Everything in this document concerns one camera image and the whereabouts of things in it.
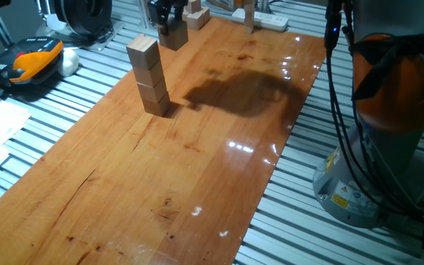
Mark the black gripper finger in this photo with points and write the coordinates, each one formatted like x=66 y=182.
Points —
x=179 y=10
x=160 y=16

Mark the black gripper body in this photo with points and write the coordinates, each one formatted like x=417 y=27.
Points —
x=171 y=2

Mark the light wooden cube block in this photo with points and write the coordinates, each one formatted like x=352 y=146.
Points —
x=177 y=37
x=149 y=75
x=144 y=53
x=153 y=92
x=157 y=107

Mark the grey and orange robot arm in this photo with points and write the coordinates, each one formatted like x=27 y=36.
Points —
x=396 y=37

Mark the small wooden block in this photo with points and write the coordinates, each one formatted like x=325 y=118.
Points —
x=194 y=5

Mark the wide wooden block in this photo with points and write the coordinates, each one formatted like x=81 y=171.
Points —
x=198 y=20

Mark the cardboard box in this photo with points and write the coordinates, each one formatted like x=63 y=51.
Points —
x=226 y=3

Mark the black round device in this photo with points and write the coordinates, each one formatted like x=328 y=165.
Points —
x=83 y=16

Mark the white power strip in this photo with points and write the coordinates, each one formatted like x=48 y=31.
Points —
x=260 y=20

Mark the white rounded object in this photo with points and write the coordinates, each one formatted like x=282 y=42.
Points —
x=68 y=62

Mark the silver metal rod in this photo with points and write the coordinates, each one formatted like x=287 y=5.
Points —
x=42 y=9

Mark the orange and black teach pendant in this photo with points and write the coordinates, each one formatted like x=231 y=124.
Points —
x=28 y=59

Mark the varnished wooden board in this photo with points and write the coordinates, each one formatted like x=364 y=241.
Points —
x=123 y=202

